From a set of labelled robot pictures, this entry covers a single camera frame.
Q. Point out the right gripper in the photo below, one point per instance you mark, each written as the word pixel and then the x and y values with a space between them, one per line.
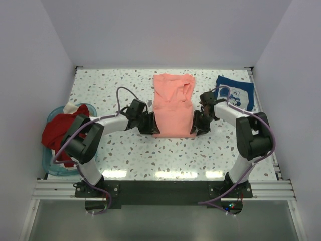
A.
pixel 202 129

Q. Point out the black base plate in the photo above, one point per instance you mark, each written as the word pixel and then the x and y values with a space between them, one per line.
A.
pixel 115 194

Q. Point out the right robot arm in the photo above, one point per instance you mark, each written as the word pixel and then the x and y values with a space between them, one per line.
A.
pixel 254 137

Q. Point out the aluminium frame rail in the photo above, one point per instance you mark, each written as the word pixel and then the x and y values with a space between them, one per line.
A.
pixel 261 190

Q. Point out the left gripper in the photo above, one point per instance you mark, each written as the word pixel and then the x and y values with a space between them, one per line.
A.
pixel 151 127

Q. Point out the red t-shirt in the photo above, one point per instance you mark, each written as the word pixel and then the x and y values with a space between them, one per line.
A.
pixel 55 130

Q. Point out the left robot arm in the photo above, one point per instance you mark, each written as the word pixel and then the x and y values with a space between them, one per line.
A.
pixel 82 139

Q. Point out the salmon pink t-shirt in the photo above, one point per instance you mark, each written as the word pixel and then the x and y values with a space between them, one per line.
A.
pixel 172 105

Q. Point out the folded blue printed t-shirt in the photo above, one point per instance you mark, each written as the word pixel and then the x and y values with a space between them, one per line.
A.
pixel 241 93

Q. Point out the clear teal plastic bin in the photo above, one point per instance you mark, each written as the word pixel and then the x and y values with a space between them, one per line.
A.
pixel 48 166

